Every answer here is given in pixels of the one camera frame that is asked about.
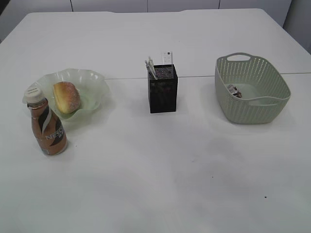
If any grey white pen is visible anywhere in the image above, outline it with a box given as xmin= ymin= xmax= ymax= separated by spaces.
xmin=148 ymin=56 xmax=157 ymax=80

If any pale green glass plate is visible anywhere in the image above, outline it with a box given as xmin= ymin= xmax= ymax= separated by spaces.
xmin=30 ymin=68 xmax=109 ymax=122

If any sugared bread roll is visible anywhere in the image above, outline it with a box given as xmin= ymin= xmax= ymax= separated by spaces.
xmin=53 ymin=82 xmax=81 ymax=114

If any beige green pen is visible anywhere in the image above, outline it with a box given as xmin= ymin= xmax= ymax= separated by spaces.
xmin=145 ymin=60 xmax=157 ymax=80

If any clear plastic ruler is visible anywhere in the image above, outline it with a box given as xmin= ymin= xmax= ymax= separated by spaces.
xmin=162 ymin=51 xmax=173 ymax=65

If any black mesh pen holder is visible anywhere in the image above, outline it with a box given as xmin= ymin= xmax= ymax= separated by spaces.
xmin=148 ymin=64 xmax=178 ymax=113

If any pink white paper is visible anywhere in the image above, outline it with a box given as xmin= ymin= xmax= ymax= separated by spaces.
xmin=227 ymin=84 xmax=242 ymax=98

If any green woven plastic basket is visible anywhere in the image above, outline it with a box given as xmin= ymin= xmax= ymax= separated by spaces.
xmin=214 ymin=52 xmax=291 ymax=124

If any brown coffee bottle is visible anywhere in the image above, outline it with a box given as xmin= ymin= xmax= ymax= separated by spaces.
xmin=23 ymin=86 xmax=68 ymax=156

